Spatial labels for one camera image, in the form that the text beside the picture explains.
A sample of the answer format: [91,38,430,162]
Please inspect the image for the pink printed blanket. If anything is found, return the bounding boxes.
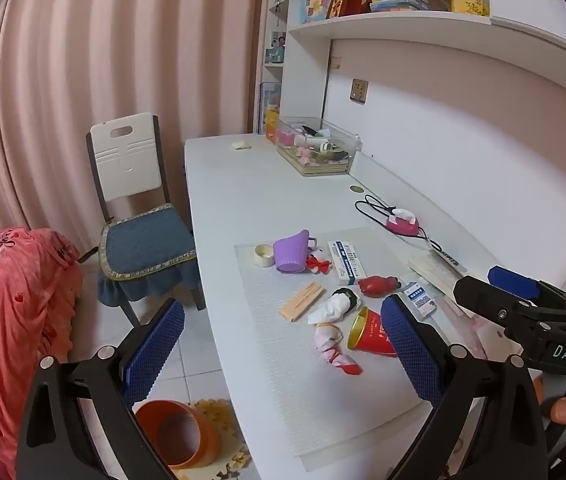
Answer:
[0,227,84,478]

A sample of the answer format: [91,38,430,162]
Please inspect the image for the translucent desk mat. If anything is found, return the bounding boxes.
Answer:
[234,226,428,458]

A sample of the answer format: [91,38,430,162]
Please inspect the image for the colourful printed box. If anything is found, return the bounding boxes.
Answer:
[304,0,337,24]

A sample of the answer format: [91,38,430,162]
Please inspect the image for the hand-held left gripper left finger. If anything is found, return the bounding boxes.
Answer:
[16,297,186,480]

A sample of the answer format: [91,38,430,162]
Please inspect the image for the red toy bottle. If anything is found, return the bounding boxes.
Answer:
[358,275,403,299]

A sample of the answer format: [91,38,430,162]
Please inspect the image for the clear storage box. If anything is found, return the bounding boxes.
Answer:
[275,116,362,177]

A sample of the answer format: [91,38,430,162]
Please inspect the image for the beige puzzle floor mat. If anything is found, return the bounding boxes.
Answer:
[175,397,253,480]

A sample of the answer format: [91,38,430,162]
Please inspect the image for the red white bow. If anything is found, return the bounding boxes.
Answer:
[306,255,332,276]

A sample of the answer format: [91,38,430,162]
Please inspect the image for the white wall shelf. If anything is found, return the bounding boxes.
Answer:
[285,0,566,121]

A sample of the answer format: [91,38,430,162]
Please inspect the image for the purple plastic cup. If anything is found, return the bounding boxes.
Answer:
[273,229,319,275]

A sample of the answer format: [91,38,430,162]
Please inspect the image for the blue white medicine box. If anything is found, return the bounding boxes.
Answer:
[403,280,438,321]

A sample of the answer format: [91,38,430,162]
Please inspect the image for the white box with blue stripe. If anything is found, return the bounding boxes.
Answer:
[328,241,368,282]

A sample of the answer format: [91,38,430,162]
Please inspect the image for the pink curtain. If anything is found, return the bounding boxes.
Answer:
[0,0,267,243]

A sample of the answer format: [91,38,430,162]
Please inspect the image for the black strap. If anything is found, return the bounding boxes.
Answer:
[428,241,460,267]

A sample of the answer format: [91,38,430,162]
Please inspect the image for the tan wooden box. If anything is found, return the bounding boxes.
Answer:
[279,281,325,322]

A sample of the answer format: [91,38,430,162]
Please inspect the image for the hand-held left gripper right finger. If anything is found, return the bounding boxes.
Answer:
[380,294,548,480]

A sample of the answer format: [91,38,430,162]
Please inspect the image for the blue chair cushion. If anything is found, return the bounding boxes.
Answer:
[97,203,201,307]

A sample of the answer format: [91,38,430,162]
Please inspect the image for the pink device with black cable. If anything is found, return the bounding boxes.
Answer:
[354,195,430,239]

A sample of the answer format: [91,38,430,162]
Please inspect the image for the white bookshelf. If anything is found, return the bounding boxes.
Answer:
[255,0,294,136]

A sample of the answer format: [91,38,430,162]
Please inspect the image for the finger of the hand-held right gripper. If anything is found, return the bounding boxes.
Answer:
[488,265,566,311]
[453,275,566,346]

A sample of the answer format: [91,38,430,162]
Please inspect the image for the white wooden chair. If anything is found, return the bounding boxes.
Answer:
[86,112,207,328]

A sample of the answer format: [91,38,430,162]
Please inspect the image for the red paper cup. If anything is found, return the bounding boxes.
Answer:
[347,306,398,358]

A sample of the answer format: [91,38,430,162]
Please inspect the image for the clear plastic bag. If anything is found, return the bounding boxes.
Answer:
[442,294,491,358]

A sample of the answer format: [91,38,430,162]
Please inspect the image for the white paper packet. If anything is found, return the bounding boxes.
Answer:
[408,252,468,295]

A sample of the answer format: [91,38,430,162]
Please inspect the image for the white tape roll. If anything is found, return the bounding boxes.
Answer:
[255,244,277,269]

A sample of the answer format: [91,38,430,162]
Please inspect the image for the orange plastic bin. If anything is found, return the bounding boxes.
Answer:
[134,400,221,470]

